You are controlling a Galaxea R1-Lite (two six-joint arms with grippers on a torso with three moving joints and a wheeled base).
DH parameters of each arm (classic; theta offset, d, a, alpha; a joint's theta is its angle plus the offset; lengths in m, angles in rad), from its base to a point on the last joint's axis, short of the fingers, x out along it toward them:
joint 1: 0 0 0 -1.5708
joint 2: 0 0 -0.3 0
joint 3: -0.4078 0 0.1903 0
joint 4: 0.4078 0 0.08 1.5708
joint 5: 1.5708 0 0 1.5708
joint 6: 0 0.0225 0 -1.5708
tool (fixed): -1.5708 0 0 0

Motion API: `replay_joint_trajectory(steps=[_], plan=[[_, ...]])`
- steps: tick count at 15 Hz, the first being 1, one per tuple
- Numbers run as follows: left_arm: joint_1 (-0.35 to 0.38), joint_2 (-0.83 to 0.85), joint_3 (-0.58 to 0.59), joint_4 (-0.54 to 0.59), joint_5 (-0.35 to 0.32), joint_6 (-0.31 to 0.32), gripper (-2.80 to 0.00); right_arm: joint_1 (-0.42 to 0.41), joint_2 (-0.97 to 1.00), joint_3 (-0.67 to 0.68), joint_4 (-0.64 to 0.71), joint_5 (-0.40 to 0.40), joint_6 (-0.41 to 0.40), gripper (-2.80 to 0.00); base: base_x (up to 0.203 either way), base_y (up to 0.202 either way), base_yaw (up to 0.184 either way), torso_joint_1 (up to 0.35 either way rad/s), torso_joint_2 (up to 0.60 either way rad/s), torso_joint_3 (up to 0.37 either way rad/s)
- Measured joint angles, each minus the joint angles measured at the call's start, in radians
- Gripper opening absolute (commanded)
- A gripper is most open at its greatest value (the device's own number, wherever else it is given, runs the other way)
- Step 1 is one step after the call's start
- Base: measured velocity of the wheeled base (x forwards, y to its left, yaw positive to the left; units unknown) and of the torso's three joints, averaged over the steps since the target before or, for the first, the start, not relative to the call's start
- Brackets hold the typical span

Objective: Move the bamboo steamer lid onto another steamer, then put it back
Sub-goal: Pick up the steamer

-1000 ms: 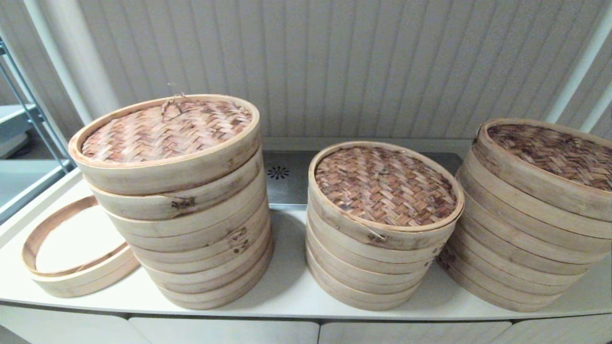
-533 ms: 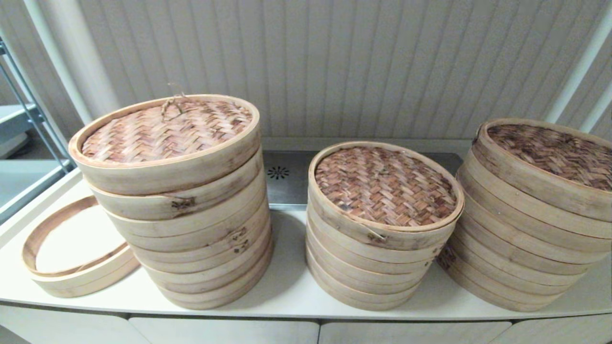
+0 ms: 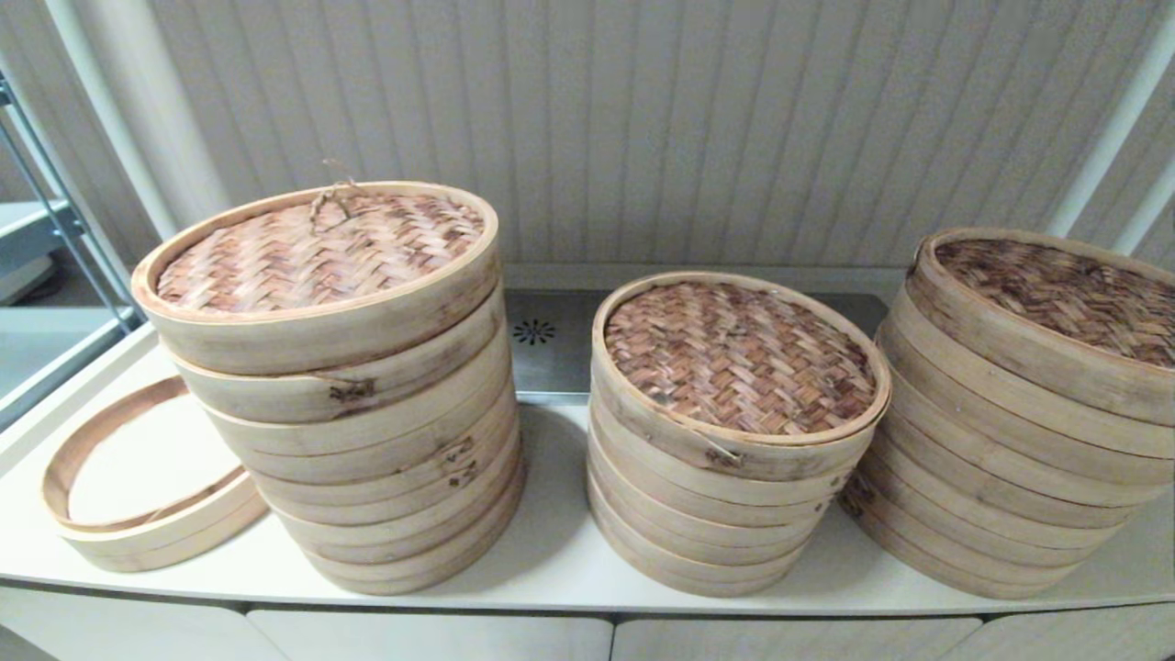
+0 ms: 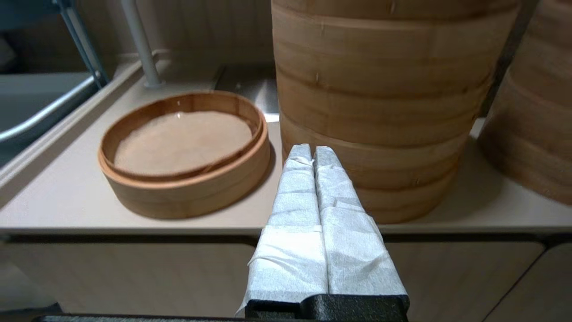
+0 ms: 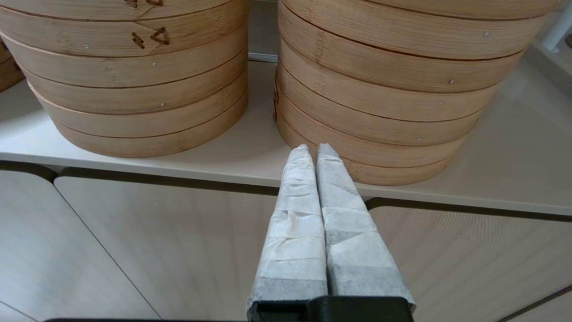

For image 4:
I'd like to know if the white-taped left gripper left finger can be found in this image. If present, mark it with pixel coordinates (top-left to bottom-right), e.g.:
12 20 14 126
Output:
237 143 330 314

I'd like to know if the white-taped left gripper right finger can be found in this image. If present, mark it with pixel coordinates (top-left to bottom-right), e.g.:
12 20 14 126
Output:
314 146 409 298

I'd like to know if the beige cabinet door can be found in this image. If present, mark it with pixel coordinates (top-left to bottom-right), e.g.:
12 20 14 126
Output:
382 241 547 322
483 244 572 322
0 241 266 320

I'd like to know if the stainless steel drain tray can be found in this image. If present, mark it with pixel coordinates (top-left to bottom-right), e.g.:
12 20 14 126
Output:
214 66 281 122

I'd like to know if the grey metal rack frame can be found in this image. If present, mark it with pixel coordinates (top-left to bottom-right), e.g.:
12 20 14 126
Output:
54 0 110 89

